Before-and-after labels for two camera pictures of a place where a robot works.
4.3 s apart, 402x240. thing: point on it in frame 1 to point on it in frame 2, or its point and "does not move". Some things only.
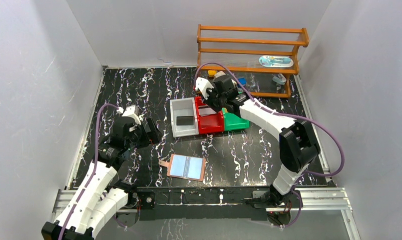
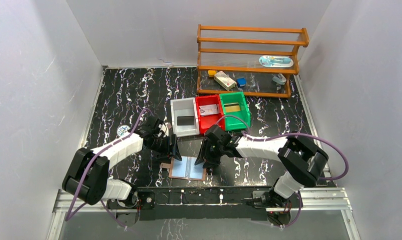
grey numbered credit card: x=205 y=111 does not move
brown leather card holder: x=185 y=167 does not move
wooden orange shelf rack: x=264 y=58 does not move
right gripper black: x=210 y=92 to x=204 y=154
